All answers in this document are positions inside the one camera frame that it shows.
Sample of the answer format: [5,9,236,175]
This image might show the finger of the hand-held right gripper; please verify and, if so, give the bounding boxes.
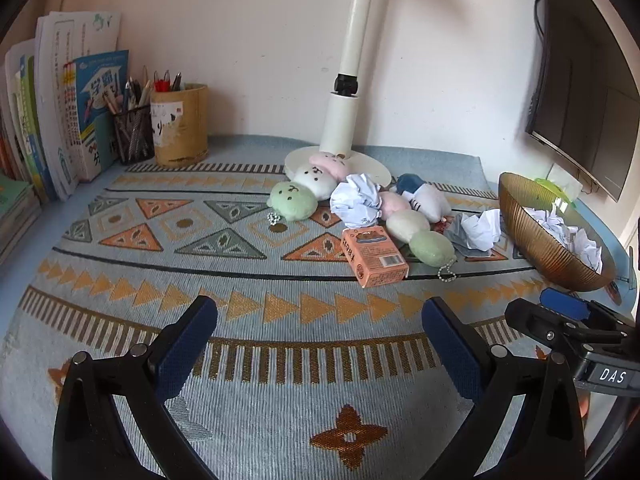
[540,287,638,333]
[504,298,626,361]

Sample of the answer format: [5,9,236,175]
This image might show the black mesh pen holder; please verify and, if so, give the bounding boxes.
[111,104,156,165]

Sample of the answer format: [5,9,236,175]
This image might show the blue illustrated workbook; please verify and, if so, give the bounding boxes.
[62,50,130,183]

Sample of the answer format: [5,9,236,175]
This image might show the row of green upright books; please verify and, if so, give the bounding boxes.
[4,40,57,202]

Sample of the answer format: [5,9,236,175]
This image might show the white desk lamp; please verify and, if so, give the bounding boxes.
[284,0,392,186]

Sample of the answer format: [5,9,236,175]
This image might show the brown ribbed glass bowl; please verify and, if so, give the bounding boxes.
[498,172,617,292]

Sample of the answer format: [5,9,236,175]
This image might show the large white paper sheet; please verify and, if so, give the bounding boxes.
[330,172,383,228]

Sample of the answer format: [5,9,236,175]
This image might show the plain three-ball plush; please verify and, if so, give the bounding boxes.
[379,192,458,283]

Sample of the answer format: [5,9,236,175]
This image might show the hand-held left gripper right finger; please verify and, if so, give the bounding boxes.
[415,296,586,480]

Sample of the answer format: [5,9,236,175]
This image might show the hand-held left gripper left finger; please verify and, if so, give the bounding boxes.
[51,295,219,480]

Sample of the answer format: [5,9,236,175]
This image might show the three-ball plush with faces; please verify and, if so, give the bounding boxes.
[266,151,351,226]

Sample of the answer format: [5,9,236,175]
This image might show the white plastic box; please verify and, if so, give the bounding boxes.
[549,162,584,196]

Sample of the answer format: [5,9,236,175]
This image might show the black monitor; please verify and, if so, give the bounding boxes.
[525,0,640,204]

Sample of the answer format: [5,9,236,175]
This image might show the bamboo pen holder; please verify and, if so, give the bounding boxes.
[150,83,209,168]

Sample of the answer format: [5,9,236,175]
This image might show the patterned woven table mat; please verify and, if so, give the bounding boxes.
[0,135,626,480]

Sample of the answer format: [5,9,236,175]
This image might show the green plastic item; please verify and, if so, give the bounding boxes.
[532,176,581,211]

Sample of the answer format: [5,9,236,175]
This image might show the grey checked cloth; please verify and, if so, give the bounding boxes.
[444,212,481,257]

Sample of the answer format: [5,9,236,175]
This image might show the orange cardboard box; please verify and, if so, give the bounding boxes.
[341,226,410,289]

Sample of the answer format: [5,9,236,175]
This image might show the upright books and papers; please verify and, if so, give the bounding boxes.
[35,10,121,201]

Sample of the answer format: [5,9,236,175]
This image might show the blue and white plush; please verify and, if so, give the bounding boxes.
[396,173,453,222]

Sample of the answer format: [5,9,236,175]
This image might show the bunch of pens and pencils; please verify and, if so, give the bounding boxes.
[102,65,153,116]

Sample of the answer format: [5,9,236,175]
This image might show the stack of flat books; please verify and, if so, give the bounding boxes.
[0,175,43,263]

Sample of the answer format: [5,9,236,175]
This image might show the black monitor cable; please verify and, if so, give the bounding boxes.
[527,0,547,133]

